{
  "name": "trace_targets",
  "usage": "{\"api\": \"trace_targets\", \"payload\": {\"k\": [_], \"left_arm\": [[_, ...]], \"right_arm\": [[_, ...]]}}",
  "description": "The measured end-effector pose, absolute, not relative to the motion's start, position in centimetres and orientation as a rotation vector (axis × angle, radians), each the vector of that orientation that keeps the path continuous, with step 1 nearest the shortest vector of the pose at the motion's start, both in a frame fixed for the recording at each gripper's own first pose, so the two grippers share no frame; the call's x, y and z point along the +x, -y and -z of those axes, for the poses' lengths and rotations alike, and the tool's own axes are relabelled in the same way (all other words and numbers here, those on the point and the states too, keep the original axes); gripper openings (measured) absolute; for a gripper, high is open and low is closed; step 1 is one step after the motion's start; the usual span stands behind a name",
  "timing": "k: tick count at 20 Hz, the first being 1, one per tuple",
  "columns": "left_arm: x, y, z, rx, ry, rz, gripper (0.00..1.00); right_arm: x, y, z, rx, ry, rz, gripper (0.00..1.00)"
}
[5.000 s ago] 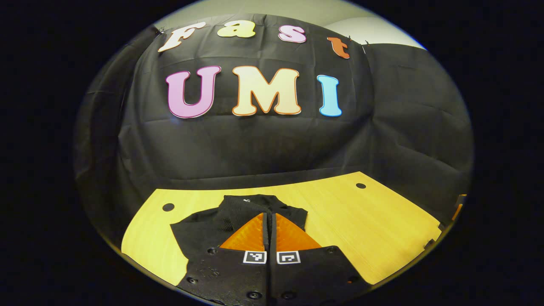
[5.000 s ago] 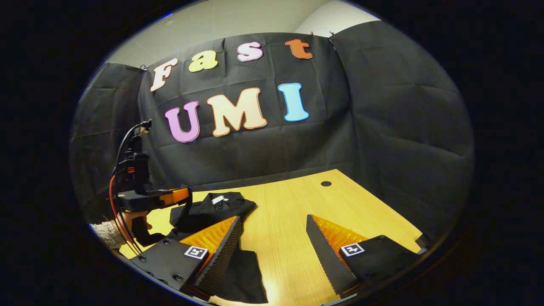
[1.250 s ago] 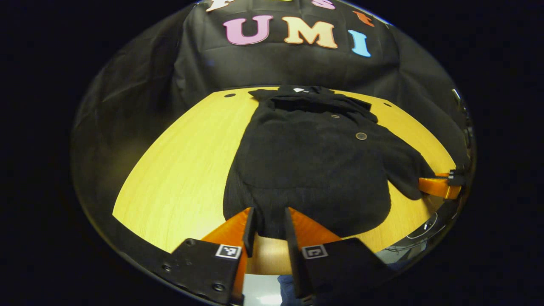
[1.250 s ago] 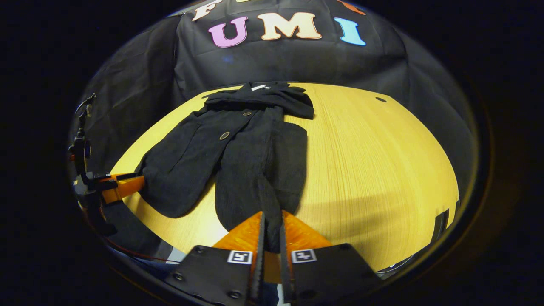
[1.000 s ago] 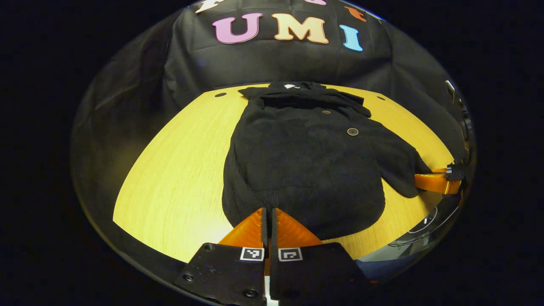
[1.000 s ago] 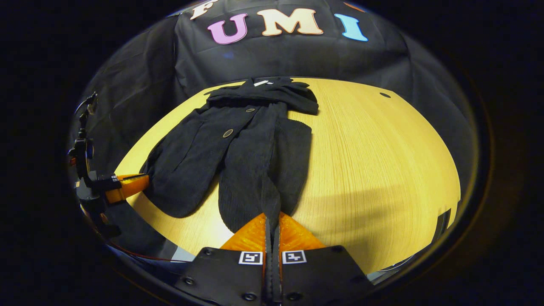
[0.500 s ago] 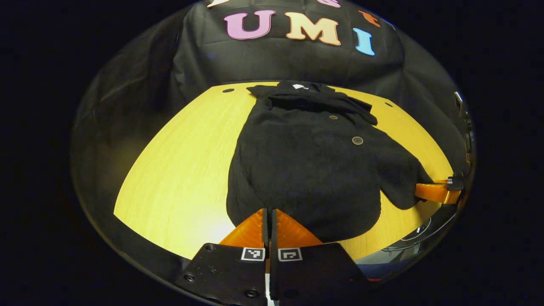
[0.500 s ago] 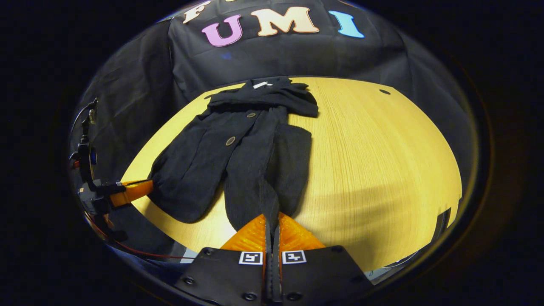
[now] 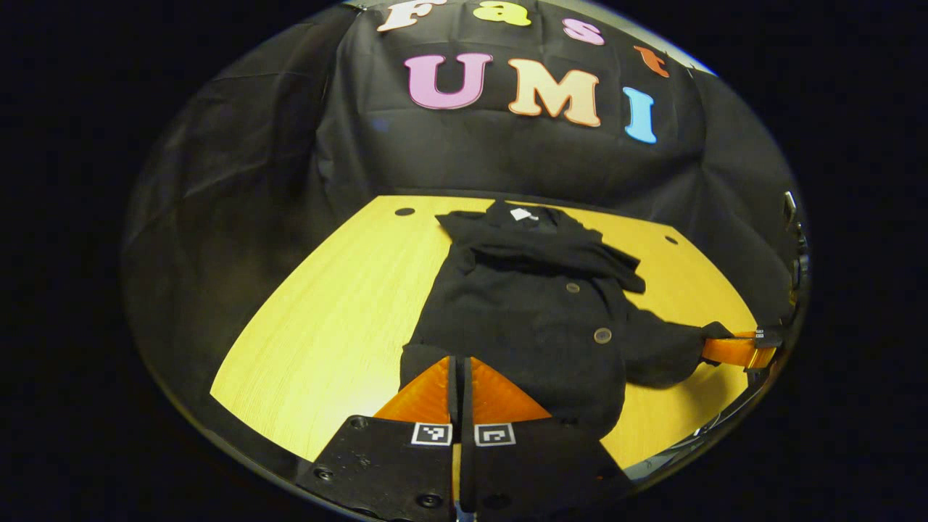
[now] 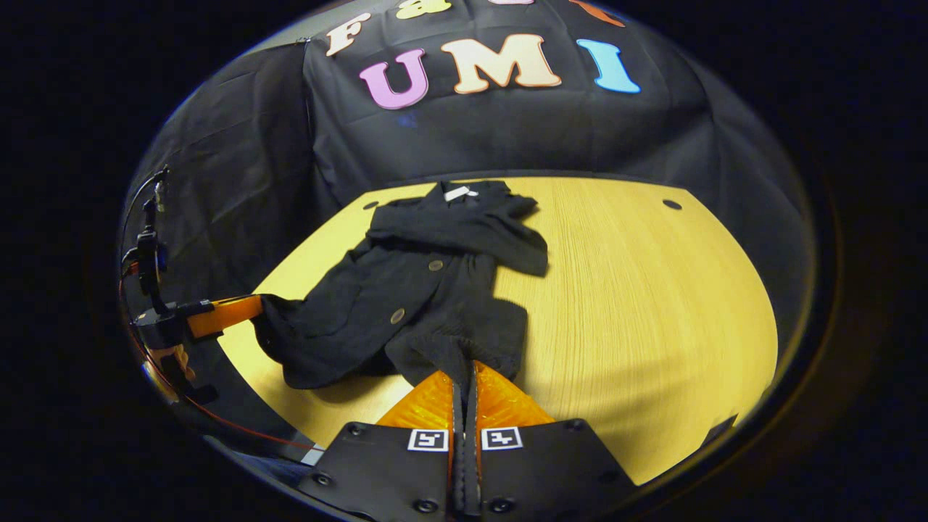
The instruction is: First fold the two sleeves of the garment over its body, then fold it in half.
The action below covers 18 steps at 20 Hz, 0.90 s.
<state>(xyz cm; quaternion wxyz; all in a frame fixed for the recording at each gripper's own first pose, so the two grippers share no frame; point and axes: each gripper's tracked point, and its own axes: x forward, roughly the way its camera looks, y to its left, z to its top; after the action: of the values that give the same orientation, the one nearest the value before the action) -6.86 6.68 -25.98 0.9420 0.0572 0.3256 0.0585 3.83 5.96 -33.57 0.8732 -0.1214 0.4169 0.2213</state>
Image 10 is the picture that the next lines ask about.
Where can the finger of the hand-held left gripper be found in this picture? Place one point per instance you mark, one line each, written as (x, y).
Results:
(225, 313)

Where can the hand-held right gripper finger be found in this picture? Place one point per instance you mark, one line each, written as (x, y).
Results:
(473, 449)
(457, 449)

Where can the black button shirt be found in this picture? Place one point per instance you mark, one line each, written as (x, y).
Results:
(406, 290)

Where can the black backdrop cloth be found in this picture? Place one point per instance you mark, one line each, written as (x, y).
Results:
(507, 138)

